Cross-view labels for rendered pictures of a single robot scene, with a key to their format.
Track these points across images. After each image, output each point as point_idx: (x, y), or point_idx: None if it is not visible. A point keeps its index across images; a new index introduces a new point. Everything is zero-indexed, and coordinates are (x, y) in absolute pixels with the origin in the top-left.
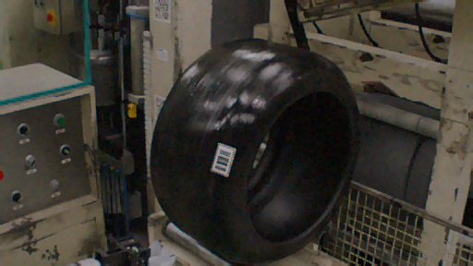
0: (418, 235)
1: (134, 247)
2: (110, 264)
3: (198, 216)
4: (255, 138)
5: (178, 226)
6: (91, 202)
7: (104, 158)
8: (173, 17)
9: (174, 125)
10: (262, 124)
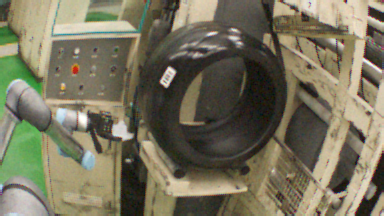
0: (322, 198)
1: (107, 117)
2: (91, 119)
3: (148, 113)
4: (194, 69)
5: (145, 124)
6: (118, 106)
7: None
8: (189, 3)
9: (155, 54)
10: (201, 62)
